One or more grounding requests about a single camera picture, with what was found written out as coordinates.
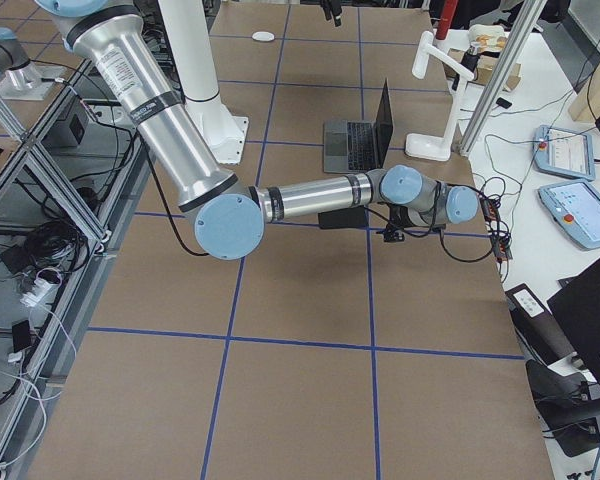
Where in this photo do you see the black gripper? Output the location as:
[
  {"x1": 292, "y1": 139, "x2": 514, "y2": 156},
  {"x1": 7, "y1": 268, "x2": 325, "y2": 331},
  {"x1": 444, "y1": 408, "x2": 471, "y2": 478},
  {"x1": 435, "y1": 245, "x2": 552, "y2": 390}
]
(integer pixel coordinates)
[
  {"x1": 320, "y1": 0, "x2": 342, "y2": 26},
  {"x1": 388, "y1": 204, "x2": 446, "y2": 230}
]

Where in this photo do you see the black mouse pad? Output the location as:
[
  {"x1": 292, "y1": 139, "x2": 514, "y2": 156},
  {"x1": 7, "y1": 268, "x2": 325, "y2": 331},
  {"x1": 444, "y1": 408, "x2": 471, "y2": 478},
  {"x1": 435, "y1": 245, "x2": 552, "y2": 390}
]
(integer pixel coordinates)
[{"x1": 318, "y1": 207, "x2": 368, "y2": 230}]

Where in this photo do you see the grey laptop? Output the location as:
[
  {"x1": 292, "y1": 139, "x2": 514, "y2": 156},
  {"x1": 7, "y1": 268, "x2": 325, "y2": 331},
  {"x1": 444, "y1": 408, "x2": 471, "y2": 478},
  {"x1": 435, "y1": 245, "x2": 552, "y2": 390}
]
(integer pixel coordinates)
[{"x1": 323, "y1": 81, "x2": 394, "y2": 174}]

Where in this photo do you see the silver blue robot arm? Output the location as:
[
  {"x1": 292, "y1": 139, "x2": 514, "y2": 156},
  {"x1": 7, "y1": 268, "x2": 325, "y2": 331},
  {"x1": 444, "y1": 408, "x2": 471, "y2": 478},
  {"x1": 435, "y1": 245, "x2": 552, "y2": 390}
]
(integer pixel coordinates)
[
  {"x1": 39, "y1": 1, "x2": 479, "y2": 260},
  {"x1": 0, "y1": 0, "x2": 190, "y2": 77}
]

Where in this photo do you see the white desk lamp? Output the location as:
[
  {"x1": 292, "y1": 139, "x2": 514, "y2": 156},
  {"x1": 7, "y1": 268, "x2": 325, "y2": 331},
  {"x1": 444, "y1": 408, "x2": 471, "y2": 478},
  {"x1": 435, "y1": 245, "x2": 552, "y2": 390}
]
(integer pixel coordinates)
[{"x1": 404, "y1": 30, "x2": 476, "y2": 162}]

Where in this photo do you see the white computer mouse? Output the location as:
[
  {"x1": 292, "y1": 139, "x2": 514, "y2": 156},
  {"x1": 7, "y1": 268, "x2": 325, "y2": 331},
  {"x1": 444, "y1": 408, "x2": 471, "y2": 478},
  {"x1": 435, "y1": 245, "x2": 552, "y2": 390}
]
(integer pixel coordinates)
[{"x1": 251, "y1": 31, "x2": 275, "y2": 42}]

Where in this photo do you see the orange circuit board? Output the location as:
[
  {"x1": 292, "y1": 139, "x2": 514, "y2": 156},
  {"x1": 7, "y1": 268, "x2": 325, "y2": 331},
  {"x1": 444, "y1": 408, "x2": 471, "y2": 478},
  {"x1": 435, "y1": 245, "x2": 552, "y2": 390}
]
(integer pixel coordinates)
[{"x1": 480, "y1": 197, "x2": 512, "y2": 263}]

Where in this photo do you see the red pole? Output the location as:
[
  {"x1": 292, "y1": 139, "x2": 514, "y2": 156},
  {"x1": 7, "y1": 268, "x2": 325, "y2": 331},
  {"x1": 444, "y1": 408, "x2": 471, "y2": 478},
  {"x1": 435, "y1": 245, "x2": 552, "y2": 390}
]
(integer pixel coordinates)
[{"x1": 435, "y1": 0, "x2": 458, "y2": 41}]

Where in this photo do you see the cardboard box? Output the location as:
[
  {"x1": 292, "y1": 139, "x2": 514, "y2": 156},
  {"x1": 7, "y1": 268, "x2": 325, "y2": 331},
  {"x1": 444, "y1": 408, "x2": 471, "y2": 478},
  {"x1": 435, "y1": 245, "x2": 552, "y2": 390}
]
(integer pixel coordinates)
[{"x1": 448, "y1": 48, "x2": 521, "y2": 92}]

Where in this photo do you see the brown paper table cover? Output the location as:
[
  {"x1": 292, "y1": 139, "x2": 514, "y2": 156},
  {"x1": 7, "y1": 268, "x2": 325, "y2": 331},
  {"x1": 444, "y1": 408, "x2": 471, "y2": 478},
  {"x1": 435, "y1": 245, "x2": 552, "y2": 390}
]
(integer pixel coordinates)
[{"x1": 27, "y1": 3, "x2": 553, "y2": 479}]

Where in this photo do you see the upper teach pendant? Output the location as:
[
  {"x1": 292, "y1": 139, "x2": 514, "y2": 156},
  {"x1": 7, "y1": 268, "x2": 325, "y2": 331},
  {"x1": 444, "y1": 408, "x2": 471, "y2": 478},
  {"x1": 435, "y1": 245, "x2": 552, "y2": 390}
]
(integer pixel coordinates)
[{"x1": 532, "y1": 125, "x2": 596, "y2": 181}]

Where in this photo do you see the teach pendant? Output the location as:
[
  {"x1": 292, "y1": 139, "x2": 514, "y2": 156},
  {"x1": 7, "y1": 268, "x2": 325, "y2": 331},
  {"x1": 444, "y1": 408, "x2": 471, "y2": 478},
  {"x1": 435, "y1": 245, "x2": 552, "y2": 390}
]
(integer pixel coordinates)
[
  {"x1": 532, "y1": 125, "x2": 596, "y2": 181},
  {"x1": 538, "y1": 179, "x2": 600, "y2": 250}
]

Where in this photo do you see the lower teach pendant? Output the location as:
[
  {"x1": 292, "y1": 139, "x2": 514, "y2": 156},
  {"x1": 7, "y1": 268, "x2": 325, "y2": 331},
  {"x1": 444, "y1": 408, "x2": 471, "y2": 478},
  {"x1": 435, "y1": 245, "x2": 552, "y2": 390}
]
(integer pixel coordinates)
[{"x1": 538, "y1": 179, "x2": 600, "y2": 250}]

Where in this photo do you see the black monitor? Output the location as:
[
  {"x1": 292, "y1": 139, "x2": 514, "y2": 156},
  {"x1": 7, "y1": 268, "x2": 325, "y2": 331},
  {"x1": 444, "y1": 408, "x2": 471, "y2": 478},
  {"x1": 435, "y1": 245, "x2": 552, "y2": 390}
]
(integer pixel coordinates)
[{"x1": 548, "y1": 258, "x2": 600, "y2": 385}]

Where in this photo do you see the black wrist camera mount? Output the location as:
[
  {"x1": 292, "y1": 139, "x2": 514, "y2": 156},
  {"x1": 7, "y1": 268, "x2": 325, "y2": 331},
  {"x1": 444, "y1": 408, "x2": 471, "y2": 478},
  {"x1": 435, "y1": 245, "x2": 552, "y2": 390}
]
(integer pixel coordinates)
[{"x1": 377, "y1": 225, "x2": 405, "y2": 243}]

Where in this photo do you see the black braided camera cable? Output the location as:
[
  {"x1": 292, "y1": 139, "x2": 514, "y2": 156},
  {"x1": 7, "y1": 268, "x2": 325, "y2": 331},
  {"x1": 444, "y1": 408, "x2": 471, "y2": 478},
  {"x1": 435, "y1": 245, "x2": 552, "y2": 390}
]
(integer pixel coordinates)
[{"x1": 149, "y1": 64, "x2": 506, "y2": 264}]

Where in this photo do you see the white central pedestal column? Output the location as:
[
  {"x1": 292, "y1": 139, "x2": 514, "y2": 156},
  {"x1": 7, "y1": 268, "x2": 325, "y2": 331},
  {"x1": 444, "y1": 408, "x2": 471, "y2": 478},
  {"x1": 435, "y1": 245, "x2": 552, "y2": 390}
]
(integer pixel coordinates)
[{"x1": 159, "y1": 0, "x2": 249, "y2": 165}]

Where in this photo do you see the aluminium frame post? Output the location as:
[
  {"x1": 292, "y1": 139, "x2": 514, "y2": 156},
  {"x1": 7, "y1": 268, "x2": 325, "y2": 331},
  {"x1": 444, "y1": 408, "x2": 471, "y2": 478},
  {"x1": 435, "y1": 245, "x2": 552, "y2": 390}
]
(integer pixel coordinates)
[{"x1": 457, "y1": 0, "x2": 547, "y2": 157}]

